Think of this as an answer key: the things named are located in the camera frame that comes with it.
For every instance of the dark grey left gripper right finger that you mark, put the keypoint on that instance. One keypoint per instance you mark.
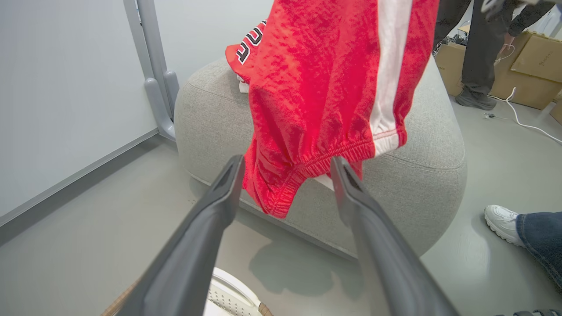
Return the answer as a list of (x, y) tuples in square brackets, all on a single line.
[(386, 263)]

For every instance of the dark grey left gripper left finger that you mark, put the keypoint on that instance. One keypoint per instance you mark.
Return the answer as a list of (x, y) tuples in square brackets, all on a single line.
[(193, 250)]

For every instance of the red basketball jersey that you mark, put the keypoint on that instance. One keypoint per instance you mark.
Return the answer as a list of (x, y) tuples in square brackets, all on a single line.
[(316, 87)]

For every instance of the grey fabric sofa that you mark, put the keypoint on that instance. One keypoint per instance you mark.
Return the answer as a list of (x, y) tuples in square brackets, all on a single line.
[(421, 184)]

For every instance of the white wicker-rimmed laundry basket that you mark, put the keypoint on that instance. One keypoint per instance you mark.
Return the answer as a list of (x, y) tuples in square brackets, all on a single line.
[(228, 296)]

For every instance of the white sneaker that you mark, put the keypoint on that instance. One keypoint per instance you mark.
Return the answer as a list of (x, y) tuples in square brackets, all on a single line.
[(502, 221)]

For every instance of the blue jeans leg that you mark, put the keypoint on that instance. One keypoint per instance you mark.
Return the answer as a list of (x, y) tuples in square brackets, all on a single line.
[(542, 239)]

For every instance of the small cardboard box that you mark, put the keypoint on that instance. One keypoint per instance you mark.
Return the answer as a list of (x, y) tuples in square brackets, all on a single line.
[(450, 66)]

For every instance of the person in black trousers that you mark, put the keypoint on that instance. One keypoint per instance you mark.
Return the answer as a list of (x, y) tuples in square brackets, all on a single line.
[(480, 48)]

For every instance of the large cardboard box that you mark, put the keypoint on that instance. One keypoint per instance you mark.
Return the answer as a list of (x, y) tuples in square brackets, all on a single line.
[(533, 66)]

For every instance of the grey partition bottom rail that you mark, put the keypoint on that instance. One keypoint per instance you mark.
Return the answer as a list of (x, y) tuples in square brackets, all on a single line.
[(79, 175)]

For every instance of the grey partition post with feet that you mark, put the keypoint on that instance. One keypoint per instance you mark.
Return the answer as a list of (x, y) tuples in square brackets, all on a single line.
[(153, 66)]

